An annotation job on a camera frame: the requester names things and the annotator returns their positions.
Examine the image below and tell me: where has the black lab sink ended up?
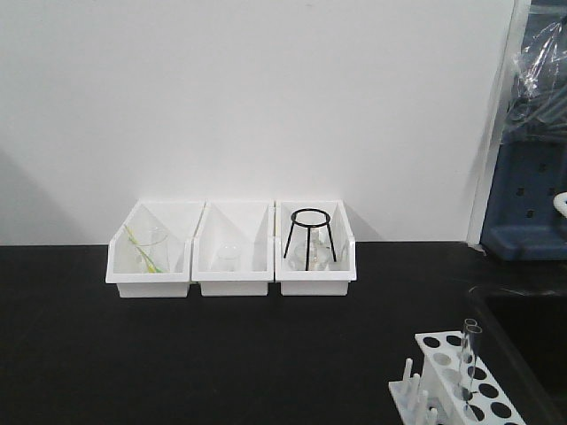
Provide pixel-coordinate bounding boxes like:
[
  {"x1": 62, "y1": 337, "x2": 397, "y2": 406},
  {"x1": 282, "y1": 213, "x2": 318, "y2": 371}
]
[{"x1": 468, "y1": 286, "x2": 566, "y2": 424}]

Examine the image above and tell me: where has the white left storage bin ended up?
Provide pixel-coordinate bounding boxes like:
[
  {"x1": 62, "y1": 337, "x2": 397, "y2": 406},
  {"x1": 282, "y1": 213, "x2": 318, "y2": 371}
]
[{"x1": 105, "y1": 200, "x2": 206, "y2": 298}]

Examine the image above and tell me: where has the clear bag of pegs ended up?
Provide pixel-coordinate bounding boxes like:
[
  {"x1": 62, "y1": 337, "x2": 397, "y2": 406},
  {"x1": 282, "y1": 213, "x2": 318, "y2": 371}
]
[{"x1": 505, "y1": 1, "x2": 566, "y2": 135}]

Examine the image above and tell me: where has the black metal tripod stand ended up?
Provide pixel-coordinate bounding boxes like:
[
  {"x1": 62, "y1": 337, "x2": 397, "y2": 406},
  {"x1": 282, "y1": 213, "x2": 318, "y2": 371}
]
[{"x1": 283, "y1": 208, "x2": 337, "y2": 262}]

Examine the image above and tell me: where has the clear glass test tube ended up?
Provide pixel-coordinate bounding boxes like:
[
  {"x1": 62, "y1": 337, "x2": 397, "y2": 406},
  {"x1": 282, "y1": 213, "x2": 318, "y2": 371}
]
[{"x1": 462, "y1": 319, "x2": 483, "y2": 402}]

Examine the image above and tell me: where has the grey pegboard drying rack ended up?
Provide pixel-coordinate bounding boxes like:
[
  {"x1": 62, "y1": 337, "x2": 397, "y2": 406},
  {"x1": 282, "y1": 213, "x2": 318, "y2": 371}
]
[{"x1": 480, "y1": 1, "x2": 566, "y2": 261}]

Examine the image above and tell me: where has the white middle storage bin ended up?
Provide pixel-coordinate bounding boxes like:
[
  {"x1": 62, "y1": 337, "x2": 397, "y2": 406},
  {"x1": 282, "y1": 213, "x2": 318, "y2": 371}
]
[{"x1": 191, "y1": 200, "x2": 275, "y2": 297}]

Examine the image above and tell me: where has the clear glass beaker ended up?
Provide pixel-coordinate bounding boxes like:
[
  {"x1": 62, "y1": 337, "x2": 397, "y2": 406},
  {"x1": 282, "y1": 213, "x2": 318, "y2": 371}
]
[{"x1": 130, "y1": 228, "x2": 169, "y2": 274}]

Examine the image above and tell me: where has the clear round flask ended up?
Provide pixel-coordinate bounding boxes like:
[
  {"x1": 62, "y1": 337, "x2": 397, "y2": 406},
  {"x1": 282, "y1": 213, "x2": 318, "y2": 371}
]
[{"x1": 214, "y1": 243, "x2": 242, "y2": 272}]

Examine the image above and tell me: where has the white storage bin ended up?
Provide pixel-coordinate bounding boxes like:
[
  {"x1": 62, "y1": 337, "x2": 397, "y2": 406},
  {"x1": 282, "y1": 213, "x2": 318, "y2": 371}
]
[
  {"x1": 274, "y1": 200, "x2": 357, "y2": 296},
  {"x1": 105, "y1": 200, "x2": 206, "y2": 298},
  {"x1": 191, "y1": 200, "x2": 275, "y2": 297}
]

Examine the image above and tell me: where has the white gooseneck lab faucet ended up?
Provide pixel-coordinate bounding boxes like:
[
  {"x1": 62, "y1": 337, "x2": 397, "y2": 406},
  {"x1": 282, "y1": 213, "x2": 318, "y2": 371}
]
[{"x1": 553, "y1": 192, "x2": 567, "y2": 218}]

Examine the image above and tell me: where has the white right storage bin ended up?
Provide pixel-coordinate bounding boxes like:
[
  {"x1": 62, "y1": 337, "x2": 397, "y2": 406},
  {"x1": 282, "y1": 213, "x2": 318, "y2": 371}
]
[{"x1": 274, "y1": 200, "x2": 357, "y2": 296}]

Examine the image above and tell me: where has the white test tube rack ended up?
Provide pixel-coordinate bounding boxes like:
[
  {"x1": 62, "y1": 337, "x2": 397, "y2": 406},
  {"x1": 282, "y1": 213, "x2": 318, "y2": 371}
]
[{"x1": 388, "y1": 330, "x2": 524, "y2": 424}]

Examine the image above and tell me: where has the clear flask under tripod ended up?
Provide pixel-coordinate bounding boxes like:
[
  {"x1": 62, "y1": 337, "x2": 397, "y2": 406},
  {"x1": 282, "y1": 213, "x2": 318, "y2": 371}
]
[{"x1": 288, "y1": 241, "x2": 332, "y2": 271}]

